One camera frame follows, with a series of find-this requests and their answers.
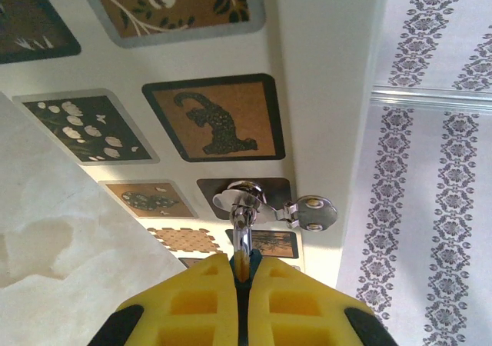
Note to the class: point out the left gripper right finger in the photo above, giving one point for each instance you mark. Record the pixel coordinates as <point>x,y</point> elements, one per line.
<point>300,307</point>

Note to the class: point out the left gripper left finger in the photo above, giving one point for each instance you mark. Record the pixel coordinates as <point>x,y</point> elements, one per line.
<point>184,307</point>

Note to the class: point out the small blue padlock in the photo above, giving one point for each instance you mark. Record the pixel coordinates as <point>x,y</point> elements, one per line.
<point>242,230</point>

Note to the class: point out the white box with picture tiles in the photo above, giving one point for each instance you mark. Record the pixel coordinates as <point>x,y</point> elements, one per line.
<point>230,54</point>

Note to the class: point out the aluminium corner post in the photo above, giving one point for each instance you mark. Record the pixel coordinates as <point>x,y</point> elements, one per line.
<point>430,99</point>

